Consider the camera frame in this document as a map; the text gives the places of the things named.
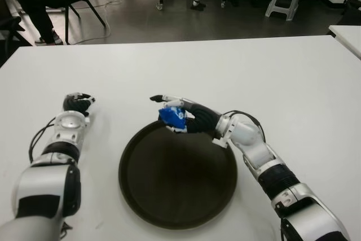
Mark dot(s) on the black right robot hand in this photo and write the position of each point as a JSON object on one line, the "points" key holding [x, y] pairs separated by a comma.
{"points": [[201, 119]]}

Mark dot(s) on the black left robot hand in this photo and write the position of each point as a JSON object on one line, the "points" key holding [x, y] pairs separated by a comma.
{"points": [[77, 104]]}

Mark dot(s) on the blue Oreo snack pack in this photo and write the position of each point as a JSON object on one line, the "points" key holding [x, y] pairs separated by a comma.
{"points": [[172, 117]]}

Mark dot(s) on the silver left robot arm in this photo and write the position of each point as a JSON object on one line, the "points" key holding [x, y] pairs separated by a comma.
{"points": [[48, 181]]}

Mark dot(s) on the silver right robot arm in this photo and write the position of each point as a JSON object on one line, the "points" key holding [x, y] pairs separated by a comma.
{"points": [[265, 156]]}

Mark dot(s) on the round dark brown tray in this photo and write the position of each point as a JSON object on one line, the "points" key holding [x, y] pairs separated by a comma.
{"points": [[177, 184]]}

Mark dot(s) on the standing person in black trousers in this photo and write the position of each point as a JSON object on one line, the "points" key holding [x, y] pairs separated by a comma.
{"points": [[39, 12]]}

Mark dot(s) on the black armchair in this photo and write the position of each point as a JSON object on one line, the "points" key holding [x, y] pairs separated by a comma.
{"points": [[11, 26]]}

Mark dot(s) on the white side table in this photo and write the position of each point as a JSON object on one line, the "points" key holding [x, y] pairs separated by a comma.
{"points": [[348, 36]]}

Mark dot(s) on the black office chair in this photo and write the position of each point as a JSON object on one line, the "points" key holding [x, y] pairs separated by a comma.
{"points": [[351, 12]]}

